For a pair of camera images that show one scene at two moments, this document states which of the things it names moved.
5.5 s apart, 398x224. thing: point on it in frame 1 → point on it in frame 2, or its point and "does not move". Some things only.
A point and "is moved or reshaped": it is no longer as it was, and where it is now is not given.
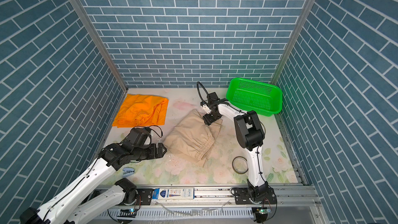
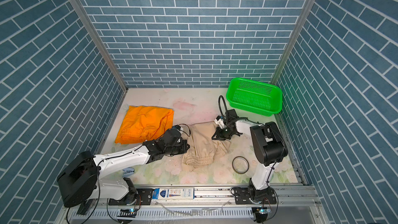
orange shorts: x=140 y=110 is moved or reshaped
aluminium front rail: x=293 y=196 does not move
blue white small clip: x=127 y=171 does not move
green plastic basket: x=265 y=99 does not move
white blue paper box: x=173 y=193 does not move
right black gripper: x=207 y=120 → x=219 y=136
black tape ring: x=232 y=165 does not move
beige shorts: x=191 y=138 is moved or reshaped
